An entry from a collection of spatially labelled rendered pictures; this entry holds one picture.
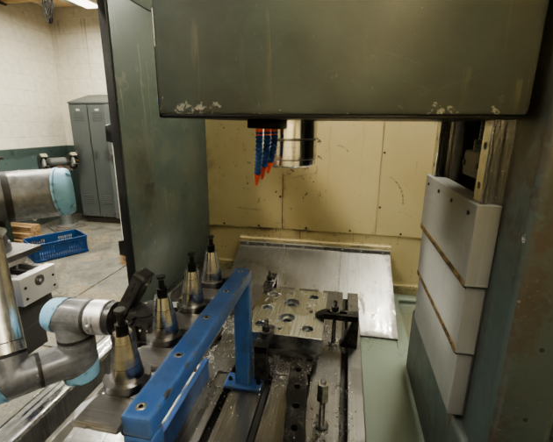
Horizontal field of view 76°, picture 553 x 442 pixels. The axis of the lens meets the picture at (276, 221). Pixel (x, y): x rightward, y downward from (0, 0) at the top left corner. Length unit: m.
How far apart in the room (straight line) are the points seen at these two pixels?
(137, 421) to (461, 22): 0.73
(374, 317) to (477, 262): 1.05
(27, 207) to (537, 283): 1.04
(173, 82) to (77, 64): 6.23
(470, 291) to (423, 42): 0.51
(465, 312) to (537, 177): 0.33
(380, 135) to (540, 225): 1.37
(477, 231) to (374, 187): 1.25
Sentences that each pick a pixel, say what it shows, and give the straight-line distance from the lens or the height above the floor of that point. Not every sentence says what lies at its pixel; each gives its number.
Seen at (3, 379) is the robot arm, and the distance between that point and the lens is 0.92.
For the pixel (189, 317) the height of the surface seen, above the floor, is 1.22.
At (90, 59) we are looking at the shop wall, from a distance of 6.81.
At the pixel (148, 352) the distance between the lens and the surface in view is 0.63.
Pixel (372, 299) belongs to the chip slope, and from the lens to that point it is 1.90.
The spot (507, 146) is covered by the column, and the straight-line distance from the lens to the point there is 0.83.
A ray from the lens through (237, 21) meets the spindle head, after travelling 0.71.
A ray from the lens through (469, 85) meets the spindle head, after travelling 0.69.
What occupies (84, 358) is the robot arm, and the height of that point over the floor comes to 1.07.
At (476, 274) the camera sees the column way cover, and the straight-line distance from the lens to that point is 0.86.
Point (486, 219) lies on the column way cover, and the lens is 0.82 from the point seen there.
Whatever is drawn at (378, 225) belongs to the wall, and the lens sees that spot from 2.08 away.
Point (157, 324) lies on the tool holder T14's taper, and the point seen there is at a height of 1.25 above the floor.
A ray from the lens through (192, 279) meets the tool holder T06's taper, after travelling 0.71.
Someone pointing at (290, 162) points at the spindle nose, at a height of 1.47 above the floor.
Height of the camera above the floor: 1.57
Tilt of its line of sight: 15 degrees down
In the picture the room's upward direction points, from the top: straight up
